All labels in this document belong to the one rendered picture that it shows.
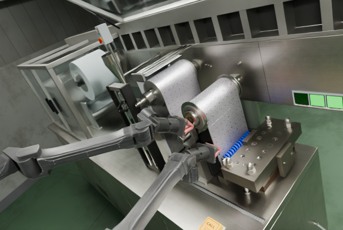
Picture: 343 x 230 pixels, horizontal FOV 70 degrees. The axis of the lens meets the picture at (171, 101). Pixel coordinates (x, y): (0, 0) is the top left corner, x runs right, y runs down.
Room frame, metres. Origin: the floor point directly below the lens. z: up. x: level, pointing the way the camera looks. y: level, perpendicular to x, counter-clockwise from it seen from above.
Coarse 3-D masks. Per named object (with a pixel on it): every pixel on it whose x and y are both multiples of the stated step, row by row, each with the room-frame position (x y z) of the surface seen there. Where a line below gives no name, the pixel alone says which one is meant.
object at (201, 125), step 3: (228, 78) 1.05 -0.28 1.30; (237, 87) 1.02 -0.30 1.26; (186, 108) 0.94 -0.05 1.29; (189, 108) 0.92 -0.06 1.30; (192, 108) 0.91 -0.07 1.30; (183, 111) 0.96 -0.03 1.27; (195, 111) 0.90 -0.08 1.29; (198, 111) 0.89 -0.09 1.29; (198, 114) 0.89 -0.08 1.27; (201, 117) 0.88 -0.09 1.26; (201, 120) 0.88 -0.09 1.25; (201, 123) 0.89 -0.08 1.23; (198, 126) 0.91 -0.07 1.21; (201, 126) 0.89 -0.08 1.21
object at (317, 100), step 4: (312, 96) 0.81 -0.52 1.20; (316, 96) 0.80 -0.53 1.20; (320, 96) 0.79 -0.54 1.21; (312, 100) 0.82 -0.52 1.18; (316, 100) 0.80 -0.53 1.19; (320, 100) 0.79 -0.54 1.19; (312, 104) 0.82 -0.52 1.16; (316, 104) 0.80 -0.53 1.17; (320, 104) 0.79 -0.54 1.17; (324, 104) 0.78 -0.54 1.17
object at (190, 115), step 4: (188, 112) 0.91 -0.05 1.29; (192, 112) 0.91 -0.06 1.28; (184, 116) 0.94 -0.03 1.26; (188, 116) 0.92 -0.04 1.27; (192, 116) 0.90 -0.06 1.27; (196, 116) 0.89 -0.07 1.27; (188, 120) 0.93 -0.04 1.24; (192, 120) 0.91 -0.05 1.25; (196, 120) 0.89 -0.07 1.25; (196, 124) 0.89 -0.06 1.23
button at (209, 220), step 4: (208, 220) 0.69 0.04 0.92; (212, 220) 0.69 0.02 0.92; (204, 224) 0.68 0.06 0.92; (208, 224) 0.68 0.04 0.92; (212, 224) 0.67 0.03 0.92; (216, 224) 0.66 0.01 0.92; (220, 224) 0.66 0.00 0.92; (200, 228) 0.67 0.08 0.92; (204, 228) 0.67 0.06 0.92; (208, 228) 0.66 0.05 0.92; (212, 228) 0.65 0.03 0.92; (216, 228) 0.65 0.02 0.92; (220, 228) 0.65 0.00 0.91
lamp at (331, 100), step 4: (328, 96) 0.77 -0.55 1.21; (332, 96) 0.76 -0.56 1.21; (328, 100) 0.77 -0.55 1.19; (332, 100) 0.76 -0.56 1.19; (336, 100) 0.75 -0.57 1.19; (340, 100) 0.73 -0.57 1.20; (328, 104) 0.77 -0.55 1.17; (332, 104) 0.76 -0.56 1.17; (336, 104) 0.75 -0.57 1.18; (340, 104) 0.74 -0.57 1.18
